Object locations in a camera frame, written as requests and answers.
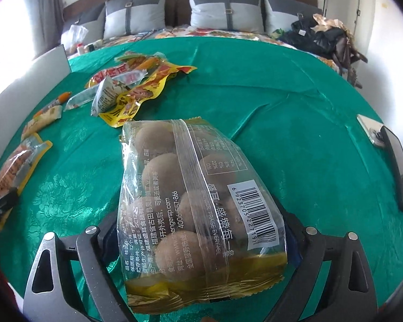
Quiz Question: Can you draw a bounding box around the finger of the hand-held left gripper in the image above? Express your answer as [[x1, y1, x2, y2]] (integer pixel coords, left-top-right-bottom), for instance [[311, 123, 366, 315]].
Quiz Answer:
[[0, 188, 20, 224]]

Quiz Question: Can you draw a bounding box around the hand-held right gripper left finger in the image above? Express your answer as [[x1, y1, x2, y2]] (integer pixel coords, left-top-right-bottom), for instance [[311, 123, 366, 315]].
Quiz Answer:
[[22, 215, 135, 322]]

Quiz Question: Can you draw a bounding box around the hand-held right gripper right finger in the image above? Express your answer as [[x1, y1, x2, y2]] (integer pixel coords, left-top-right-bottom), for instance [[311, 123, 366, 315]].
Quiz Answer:
[[275, 208, 385, 322]]

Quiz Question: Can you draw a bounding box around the orange biscuit packet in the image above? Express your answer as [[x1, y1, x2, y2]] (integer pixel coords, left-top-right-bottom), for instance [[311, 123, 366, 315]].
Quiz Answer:
[[0, 132, 53, 232]]

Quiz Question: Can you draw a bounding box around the bag of brown eggs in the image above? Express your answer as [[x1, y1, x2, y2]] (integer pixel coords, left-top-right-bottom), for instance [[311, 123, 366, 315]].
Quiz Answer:
[[118, 117, 287, 311]]

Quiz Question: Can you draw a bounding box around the beige snack packet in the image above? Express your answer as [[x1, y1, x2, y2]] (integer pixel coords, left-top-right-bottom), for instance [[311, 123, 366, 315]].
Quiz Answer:
[[21, 105, 63, 139]]

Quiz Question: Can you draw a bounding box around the white board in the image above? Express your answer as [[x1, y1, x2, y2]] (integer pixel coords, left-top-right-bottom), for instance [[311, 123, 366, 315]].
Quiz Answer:
[[0, 44, 72, 171]]

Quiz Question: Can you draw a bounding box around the black phone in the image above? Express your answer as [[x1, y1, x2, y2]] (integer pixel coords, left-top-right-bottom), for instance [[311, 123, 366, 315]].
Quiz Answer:
[[379, 126, 403, 216]]

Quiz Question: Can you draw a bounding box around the white grey snack packet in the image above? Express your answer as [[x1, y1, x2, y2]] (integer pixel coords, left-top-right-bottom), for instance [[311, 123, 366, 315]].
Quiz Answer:
[[90, 76, 122, 117]]

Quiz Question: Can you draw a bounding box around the silver phone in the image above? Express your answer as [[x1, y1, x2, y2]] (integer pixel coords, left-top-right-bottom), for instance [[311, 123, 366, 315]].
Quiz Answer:
[[356, 114, 387, 148]]

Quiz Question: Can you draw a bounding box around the yellow packet with red print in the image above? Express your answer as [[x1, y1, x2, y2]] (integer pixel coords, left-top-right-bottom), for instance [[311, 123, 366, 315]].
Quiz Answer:
[[85, 70, 128, 89]]

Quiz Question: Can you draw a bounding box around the crinkled yellow red snack packet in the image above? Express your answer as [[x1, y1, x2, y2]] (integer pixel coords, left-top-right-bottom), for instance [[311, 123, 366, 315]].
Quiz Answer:
[[99, 74, 175, 128]]

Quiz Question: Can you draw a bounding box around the clear plastic bag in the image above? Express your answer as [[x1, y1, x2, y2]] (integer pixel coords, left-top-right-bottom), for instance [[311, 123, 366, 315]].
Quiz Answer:
[[60, 24, 89, 54]]

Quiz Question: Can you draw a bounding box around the green small snack packet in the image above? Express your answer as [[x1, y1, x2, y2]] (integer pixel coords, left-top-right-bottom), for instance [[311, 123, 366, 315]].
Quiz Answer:
[[116, 51, 166, 72]]

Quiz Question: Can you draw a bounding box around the grey curtain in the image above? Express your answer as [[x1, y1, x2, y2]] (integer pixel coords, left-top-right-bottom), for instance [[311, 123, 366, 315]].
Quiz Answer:
[[20, 0, 65, 59]]

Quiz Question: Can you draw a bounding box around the grey pillow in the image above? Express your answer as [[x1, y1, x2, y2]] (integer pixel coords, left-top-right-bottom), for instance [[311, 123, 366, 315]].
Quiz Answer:
[[186, 0, 265, 33], [63, 6, 107, 42], [102, 0, 169, 40], [262, 0, 323, 36]]

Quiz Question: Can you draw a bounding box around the yellow packet with orange edge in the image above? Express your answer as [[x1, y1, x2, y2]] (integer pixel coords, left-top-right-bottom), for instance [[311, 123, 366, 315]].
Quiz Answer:
[[154, 61, 198, 78]]

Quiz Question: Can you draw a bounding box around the dark clothes pile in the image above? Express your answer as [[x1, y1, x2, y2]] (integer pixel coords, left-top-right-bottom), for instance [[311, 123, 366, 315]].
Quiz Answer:
[[309, 27, 369, 74]]

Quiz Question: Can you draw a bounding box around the black plastic bag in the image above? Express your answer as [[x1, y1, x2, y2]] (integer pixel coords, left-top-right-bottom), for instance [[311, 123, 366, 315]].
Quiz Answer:
[[279, 18, 324, 54]]

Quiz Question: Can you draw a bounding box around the tan crumpled cloth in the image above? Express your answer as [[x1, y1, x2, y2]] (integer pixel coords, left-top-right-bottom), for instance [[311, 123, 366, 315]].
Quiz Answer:
[[312, 13, 348, 33]]

